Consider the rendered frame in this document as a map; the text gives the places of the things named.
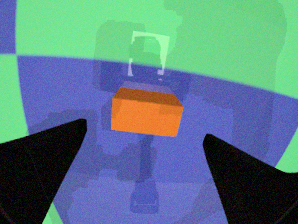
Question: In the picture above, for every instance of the orange block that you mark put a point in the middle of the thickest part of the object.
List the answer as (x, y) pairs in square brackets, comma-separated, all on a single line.
[(148, 112)]

